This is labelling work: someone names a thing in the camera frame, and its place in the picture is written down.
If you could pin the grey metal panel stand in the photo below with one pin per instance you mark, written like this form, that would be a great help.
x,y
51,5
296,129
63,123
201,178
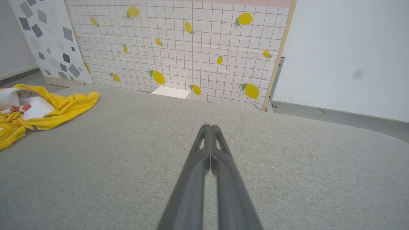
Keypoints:
x,y
275,80

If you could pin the white rectangular box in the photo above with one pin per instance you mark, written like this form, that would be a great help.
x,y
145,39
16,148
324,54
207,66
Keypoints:
x,y
171,92

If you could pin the yellow cartoon print garment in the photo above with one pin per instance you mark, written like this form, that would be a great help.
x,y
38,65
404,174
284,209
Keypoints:
x,y
65,105

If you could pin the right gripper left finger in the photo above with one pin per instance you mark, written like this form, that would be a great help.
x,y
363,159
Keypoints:
x,y
188,191

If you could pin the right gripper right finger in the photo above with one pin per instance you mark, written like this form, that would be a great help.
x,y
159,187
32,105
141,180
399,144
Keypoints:
x,y
233,198

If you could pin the grey terrazzo pattern panel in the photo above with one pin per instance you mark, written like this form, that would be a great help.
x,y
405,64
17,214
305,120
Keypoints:
x,y
51,41

